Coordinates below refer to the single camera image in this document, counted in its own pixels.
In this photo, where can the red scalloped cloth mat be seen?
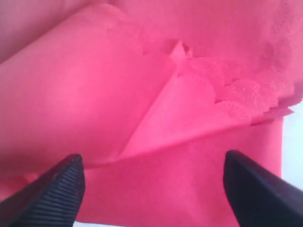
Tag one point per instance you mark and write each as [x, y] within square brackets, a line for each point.
[151, 93]

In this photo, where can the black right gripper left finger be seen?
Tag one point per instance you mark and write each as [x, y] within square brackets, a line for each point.
[52, 200]

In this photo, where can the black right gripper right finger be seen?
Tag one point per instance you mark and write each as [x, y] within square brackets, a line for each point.
[259, 198]

